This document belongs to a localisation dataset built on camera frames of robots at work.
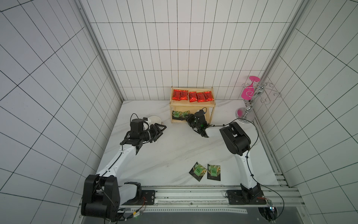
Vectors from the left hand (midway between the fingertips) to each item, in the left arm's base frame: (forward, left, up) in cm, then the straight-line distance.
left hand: (164, 131), depth 82 cm
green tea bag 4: (-19, -30, -15) cm, 39 cm away
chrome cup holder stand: (+24, -63, -14) cm, 69 cm away
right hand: (+19, -9, -11) cm, 24 cm away
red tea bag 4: (+23, -29, +7) cm, 38 cm away
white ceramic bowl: (+16, +10, -11) cm, 22 cm away
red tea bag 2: (+22, -18, +8) cm, 29 cm away
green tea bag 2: (+24, -13, -13) cm, 30 cm away
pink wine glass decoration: (+21, -53, +12) cm, 58 cm away
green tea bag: (+24, -6, -13) cm, 28 cm away
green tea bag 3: (-19, -21, -15) cm, 32 cm away
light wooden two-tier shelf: (+17, -12, +4) cm, 22 cm away
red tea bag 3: (+22, -24, +7) cm, 33 cm away
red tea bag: (+25, -7, +7) cm, 27 cm away
